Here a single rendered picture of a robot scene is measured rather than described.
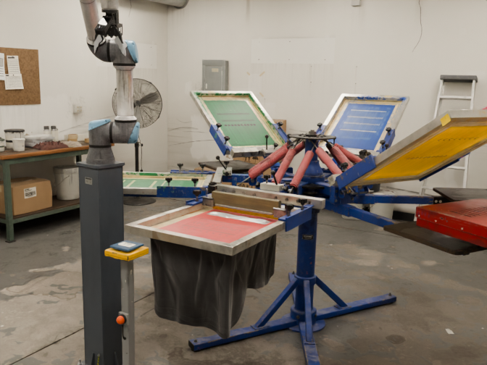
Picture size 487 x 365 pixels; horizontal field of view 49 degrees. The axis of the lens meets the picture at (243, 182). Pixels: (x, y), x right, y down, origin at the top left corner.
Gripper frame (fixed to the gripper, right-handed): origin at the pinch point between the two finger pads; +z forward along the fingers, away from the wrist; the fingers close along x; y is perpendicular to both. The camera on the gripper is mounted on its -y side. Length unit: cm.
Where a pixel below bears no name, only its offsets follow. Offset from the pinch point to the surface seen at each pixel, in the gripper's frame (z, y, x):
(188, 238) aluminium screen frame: 68, -34, -51
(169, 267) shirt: 91, -23, -39
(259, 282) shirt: 101, -6, -78
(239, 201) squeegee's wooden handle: 74, 25, -59
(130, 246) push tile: 69, -47, -31
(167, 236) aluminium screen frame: 71, -31, -40
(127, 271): 80, -49, -30
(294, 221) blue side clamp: 75, 13, -90
